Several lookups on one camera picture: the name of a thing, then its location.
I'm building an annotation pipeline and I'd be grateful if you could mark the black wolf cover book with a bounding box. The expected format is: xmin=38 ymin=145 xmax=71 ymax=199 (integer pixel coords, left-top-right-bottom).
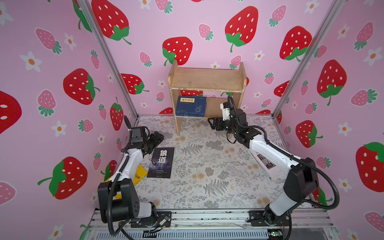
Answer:
xmin=147 ymin=148 xmax=175 ymax=179

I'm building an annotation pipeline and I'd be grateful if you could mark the blue book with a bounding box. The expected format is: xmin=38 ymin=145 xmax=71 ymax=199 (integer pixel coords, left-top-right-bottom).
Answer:
xmin=175 ymin=96 xmax=207 ymax=118

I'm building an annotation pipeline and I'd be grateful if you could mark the yellow cover book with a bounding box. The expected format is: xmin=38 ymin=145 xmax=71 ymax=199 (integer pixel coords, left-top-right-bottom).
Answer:
xmin=113 ymin=164 xmax=148 ymax=200

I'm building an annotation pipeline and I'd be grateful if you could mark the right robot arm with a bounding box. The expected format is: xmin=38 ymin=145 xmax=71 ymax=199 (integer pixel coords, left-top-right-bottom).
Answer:
xmin=208 ymin=109 xmax=319 ymax=226

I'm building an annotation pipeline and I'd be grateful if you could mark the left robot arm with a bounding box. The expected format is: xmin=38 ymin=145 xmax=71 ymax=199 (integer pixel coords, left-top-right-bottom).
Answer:
xmin=98 ymin=127 xmax=164 ymax=227

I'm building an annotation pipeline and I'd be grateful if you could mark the wooden two-tier bookshelf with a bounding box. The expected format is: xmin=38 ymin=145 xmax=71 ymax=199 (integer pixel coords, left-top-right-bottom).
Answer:
xmin=167 ymin=59 xmax=248 ymax=136

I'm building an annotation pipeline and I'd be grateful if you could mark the white photo cover book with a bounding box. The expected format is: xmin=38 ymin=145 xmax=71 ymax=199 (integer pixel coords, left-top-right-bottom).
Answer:
xmin=248 ymin=149 xmax=284 ymax=181

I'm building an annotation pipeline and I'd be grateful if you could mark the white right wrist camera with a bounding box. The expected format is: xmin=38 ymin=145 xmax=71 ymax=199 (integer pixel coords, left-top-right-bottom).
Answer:
xmin=220 ymin=102 xmax=231 ymax=121

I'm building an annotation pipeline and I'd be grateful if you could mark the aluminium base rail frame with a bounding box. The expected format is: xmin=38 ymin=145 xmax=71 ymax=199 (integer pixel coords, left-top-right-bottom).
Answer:
xmin=84 ymin=208 xmax=341 ymax=240

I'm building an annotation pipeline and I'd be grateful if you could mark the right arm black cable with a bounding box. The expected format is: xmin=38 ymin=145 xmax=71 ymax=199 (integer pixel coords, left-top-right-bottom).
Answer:
xmin=226 ymin=95 xmax=340 ymax=240

